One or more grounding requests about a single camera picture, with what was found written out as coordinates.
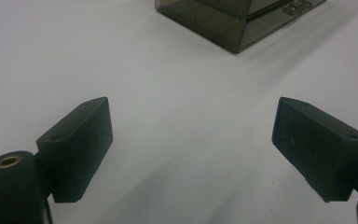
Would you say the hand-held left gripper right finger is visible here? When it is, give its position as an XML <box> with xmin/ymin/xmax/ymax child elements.
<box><xmin>271</xmin><ymin>96</ymin><xmax>358</xmax><ymax>203</ymax></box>

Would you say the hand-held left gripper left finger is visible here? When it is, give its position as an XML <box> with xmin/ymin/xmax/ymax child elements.
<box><xmin>35</xmin><ymin>96</ymin><xmax>115</xmax><ymax>203</ymax></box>

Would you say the smoky transparent plastic drawer cabinet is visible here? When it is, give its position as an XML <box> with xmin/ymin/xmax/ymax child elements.
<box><xmin>154</xmin><ymin>0</ymin><xmax>328</xmax><ymax>55</ymax></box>

